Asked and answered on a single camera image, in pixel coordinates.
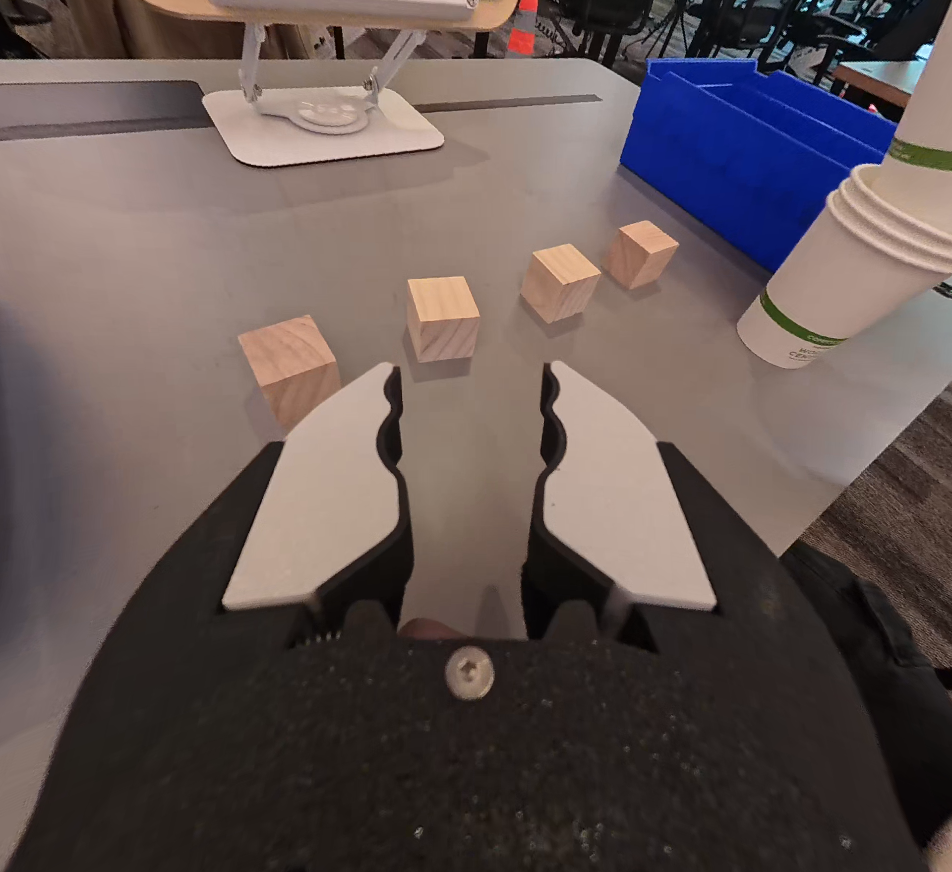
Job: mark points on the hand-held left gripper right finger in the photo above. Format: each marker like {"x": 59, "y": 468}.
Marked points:
{"x": 617, "y": 507}

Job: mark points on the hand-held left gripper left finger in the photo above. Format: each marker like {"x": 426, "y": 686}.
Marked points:
{"x": 320, "y": 500}

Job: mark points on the light wooden cube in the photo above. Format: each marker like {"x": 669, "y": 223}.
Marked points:
{"x": 558, "y": 284}
{"x": 442, "y": 321}
{"x": 639, "y": 254}
{"x": 290, "y": 358}

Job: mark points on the white paper cup green band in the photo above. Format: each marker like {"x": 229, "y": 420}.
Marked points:
{"x": 930, "y": 120}
{"x": 845, "y": 181}
{"x": 833, "y": 277}
{"x": 837, "y": 196}

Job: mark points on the blue plastic bin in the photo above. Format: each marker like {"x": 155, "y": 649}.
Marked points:
{"x": 714, "y": 165}

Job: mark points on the person's black trousers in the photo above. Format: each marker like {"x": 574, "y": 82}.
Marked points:
{"x": 877, "y": 649}

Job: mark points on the white document stand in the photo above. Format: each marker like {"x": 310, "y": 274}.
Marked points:
{"x": 327, "y": 135}

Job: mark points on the orange traffic cone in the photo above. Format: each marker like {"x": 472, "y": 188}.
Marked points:
{"x": 526, "y": 16}

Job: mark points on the wooden table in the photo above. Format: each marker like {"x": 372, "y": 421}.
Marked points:
{"x": 877, "y": 80}

